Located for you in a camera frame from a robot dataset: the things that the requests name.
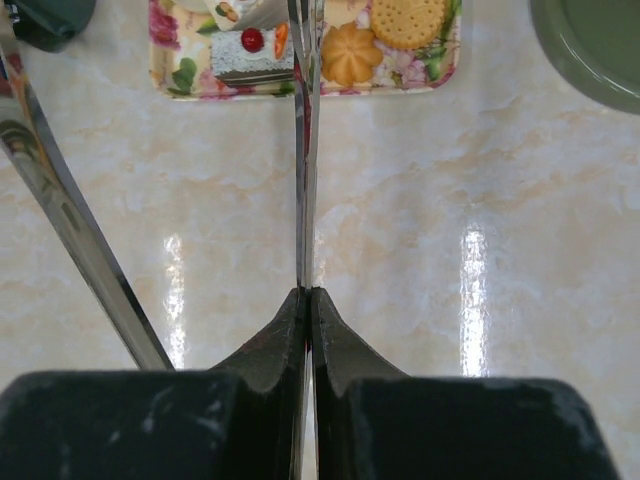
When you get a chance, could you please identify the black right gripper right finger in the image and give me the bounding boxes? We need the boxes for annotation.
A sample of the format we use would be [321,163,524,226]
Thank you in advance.
[310,288,619,479]

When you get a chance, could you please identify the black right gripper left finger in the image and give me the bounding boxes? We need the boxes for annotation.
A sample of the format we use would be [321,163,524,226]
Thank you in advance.
[1,290,305,479]

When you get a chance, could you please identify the stainless steel food tongs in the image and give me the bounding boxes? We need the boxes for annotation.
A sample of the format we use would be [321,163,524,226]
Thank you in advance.
[0,0,324,372]

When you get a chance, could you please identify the chocolate cake slice with cherry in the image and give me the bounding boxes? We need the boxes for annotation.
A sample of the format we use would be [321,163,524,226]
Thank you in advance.
[211,23,294,88]

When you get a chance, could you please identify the round yellow swirl cookie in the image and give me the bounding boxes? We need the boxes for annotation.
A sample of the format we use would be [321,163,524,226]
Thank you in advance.
[321,22,383,87]

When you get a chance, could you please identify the floral rectangular serving tray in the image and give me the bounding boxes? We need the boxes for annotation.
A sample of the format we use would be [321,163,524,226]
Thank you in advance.
[148,0,464,101]

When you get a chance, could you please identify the round tan cracker biscuit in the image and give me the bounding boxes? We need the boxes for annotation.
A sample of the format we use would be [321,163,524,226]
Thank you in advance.
[370,0,448,50]

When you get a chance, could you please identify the white cream cake slice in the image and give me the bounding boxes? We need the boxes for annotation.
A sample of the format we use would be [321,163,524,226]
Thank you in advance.
[205,0,287,31]

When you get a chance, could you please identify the dark green mug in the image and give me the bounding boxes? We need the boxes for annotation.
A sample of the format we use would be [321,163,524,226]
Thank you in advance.
[4,0,97,53]

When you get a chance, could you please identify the green three-tier dessert stand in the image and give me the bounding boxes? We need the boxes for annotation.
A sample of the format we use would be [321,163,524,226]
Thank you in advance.
[529,0,639,114]

